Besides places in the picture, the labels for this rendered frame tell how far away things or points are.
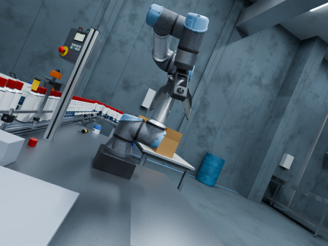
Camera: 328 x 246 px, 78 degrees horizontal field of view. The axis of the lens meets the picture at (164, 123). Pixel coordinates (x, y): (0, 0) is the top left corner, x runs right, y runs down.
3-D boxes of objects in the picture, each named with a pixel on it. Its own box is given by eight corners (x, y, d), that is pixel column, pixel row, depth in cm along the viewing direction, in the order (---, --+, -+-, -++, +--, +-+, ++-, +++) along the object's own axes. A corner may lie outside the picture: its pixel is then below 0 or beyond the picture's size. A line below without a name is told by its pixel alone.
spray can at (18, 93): (-1, 120, 93) (17, 80, 94) (10, 125, 94) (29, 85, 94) (-9, 121, 88) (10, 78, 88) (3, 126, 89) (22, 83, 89)
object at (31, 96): (18, 118, 110) (34, 84, 111) (28, 122, 111) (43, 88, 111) (13, 119, 105) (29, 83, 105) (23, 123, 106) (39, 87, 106)
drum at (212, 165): (208, 181, 686) (218, 156, 687) (217, 189, 627) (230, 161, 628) (192, 175, 666) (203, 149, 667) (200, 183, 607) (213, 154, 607)
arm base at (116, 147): (104, 144, 120) (111, 129, 120) (127, 153, 124) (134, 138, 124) (103, 151, 105) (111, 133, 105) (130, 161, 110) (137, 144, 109)
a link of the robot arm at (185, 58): (200, 55, 66) (175, 48, 65) (195, 69, 68) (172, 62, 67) (197, 52, 72) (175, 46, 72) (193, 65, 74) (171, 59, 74)
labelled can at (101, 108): (91, 110, 371) (95, 99, 371) (120, 122, 381) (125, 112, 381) (85, 110, 326) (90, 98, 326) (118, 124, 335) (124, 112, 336)
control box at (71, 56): (71, 63, 128) (83, 36, 128) (89, 70, 121) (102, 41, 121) (57, 55, 119) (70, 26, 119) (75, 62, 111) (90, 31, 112)
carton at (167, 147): (140, 142, 302) (150, 119, 302) (168, 153, 322) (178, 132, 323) (149, 150, 264) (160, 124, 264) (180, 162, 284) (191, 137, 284)
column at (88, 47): (45, 137, 116) (92, 30, 116) (53, 140, 117) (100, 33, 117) (42, 138, 111) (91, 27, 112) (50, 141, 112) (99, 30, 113)
